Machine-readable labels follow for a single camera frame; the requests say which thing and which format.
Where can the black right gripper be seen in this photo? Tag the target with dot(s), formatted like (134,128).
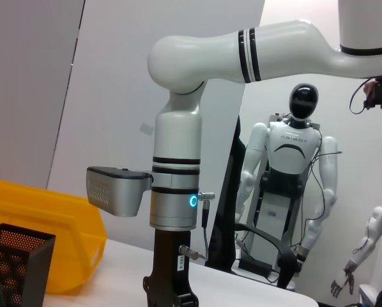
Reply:
(170,256)

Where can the white robot arm skeletal hand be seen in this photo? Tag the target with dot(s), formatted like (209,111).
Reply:
(377,224)

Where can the black mesh pen holder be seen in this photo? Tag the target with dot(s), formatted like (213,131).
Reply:
(31,272)

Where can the black power adapter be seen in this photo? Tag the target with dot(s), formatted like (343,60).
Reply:
(255,268)

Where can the grey humanoid robot stand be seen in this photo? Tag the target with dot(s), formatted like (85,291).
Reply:
(278,208)

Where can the yellow plastic bin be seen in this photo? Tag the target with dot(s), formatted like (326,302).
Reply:
(50,217)

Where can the white humanoid robot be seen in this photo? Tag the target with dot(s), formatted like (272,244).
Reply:
(290,150)

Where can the black partition frame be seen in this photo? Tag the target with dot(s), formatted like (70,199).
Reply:
(226,208)

